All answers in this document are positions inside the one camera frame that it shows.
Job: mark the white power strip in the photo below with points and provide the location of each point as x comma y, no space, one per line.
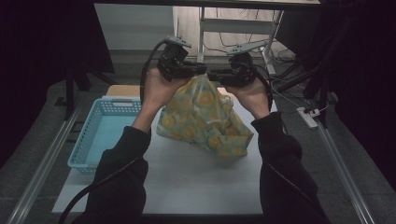
307,118

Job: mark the orange print cloth bag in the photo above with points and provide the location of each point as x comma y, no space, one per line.
202,121

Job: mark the white table mat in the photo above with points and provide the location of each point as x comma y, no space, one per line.
193,183

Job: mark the white desk frame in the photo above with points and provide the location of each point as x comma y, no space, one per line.
233,25

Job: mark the person's left hand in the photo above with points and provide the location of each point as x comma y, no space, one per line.
157,91

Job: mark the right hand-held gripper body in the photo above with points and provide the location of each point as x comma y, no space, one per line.
243,70

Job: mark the aluminium rail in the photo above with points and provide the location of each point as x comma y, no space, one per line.
345,174
46,158

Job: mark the blue plastic basket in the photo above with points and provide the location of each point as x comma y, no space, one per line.
102,137

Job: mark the black metal stand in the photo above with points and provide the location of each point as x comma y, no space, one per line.
322,90
70,90

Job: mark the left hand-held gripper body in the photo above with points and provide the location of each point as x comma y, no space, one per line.
172,63

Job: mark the person's right hand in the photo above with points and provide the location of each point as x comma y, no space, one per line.
255,98

